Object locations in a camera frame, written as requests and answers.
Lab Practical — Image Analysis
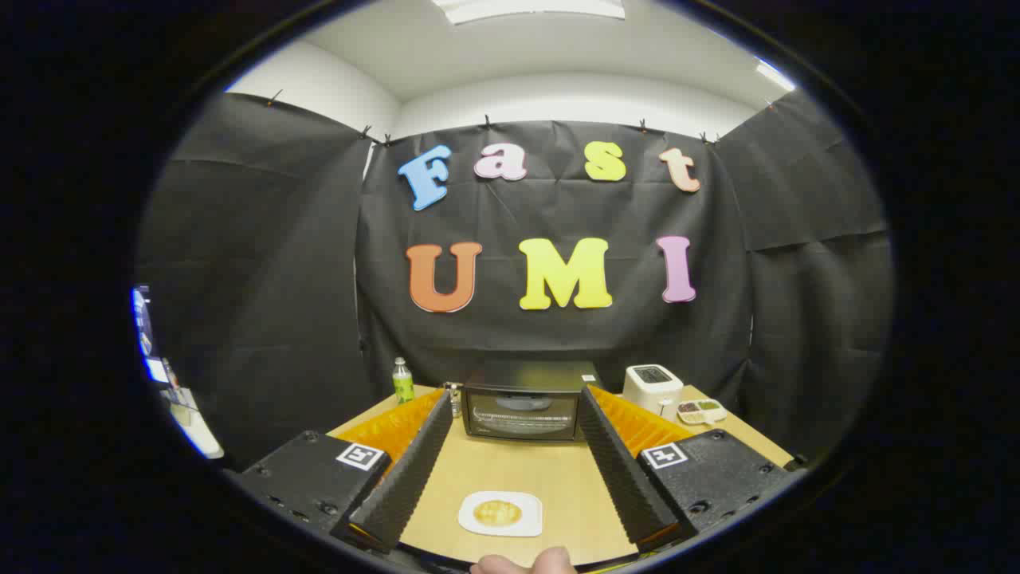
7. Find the computer monitor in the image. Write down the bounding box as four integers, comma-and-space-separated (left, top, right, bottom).
131, 285, 172, 387

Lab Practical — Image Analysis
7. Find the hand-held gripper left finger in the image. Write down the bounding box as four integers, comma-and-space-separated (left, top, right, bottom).
237, 388, 455, 555

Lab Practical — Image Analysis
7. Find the white side desk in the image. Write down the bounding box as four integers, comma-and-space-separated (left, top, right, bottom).
163, 383, 226, 461

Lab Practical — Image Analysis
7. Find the golden bread roll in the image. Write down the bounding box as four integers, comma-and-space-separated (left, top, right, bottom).
473, 500, 524, 528

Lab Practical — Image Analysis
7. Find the white toaster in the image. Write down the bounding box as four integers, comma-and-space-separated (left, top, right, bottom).
622, 364, 685, 417

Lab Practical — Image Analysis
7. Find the black toaster oven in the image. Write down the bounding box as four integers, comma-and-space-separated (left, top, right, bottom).
461, 360, 600, 443

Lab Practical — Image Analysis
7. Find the white plate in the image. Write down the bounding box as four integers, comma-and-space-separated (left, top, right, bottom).
457, 490, 544, 537

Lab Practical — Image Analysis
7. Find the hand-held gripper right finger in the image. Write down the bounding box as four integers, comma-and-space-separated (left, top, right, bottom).
578, 385, 806, 555

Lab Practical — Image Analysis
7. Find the white divided snack dish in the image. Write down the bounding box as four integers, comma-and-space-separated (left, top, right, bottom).
677, 399, 728, 426

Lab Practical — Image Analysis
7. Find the ceiling light panel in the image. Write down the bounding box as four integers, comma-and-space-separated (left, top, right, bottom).
755, 59, 798, 93
430, 0, 627, 26

